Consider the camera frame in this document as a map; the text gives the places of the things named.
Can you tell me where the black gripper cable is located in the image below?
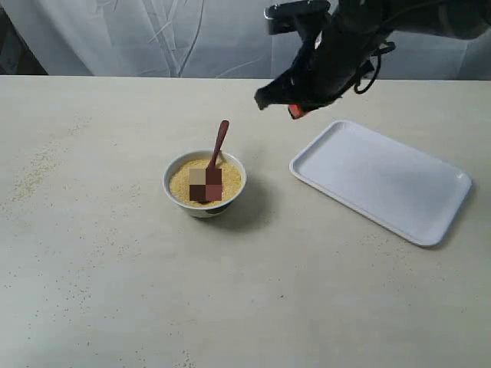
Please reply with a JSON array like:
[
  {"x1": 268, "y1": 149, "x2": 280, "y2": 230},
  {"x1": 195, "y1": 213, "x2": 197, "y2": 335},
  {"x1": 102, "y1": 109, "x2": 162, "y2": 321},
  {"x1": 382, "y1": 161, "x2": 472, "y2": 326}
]
[{"x1": 352, "y1": 7, "x2": 397, "y2": 95}]

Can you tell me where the tan granular food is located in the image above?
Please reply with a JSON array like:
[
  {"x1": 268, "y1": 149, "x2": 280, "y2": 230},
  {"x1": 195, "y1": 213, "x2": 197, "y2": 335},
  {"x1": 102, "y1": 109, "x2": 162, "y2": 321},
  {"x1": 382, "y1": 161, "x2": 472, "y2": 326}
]
[{"x1": 170, "y1": 159, "x2": 242, "y2": 207}]

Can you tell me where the dark red wooden spoon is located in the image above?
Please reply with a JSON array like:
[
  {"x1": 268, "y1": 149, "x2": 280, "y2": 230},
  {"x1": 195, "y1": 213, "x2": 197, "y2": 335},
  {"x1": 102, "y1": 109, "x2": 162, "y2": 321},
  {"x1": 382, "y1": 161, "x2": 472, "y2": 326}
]
[{"x1": 189, "y1": 120, "x2": 229, "y2": 203}]

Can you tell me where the white backdrop curtain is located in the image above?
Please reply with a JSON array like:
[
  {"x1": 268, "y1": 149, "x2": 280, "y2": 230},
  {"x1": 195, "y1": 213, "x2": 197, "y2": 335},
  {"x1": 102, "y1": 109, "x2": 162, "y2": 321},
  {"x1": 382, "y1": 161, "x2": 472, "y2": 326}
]
[{"x1": 1, "y1": 1, "x2": 490, "y2": 82}]

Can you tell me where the white ceramic bowl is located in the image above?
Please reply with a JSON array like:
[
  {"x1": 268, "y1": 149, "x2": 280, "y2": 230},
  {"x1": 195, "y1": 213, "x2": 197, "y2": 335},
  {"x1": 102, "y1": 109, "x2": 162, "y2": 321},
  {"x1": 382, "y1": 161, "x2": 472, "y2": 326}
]
[{"x1": 162, "y1": 149, "x2": 247, "y2": 219}]

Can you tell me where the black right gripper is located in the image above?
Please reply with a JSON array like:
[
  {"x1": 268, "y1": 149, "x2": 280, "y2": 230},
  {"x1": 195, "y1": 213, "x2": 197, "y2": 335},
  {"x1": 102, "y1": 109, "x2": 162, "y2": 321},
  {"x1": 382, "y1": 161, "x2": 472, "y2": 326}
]
[{"x1": 254, "y1": 1, "x2": 388, "y2": 120}]

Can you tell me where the white rectangular plastic tray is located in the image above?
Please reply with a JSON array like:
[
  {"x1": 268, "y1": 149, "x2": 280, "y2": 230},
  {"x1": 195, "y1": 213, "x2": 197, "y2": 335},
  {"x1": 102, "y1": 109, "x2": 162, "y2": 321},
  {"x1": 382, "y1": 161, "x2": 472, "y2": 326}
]
[{"x1": 289, "y1": 120, "x2": 473, "y2": 247}]

